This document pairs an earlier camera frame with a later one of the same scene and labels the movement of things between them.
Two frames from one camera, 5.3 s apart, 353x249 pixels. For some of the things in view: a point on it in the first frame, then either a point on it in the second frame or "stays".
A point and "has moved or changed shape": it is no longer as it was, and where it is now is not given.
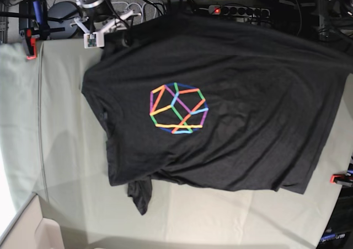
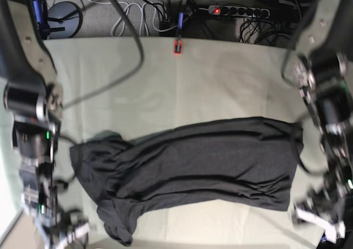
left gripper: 97,11 to 54,222
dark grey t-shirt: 214,102 has moved or changed shape
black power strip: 238,10 stays
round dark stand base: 59,10 stays
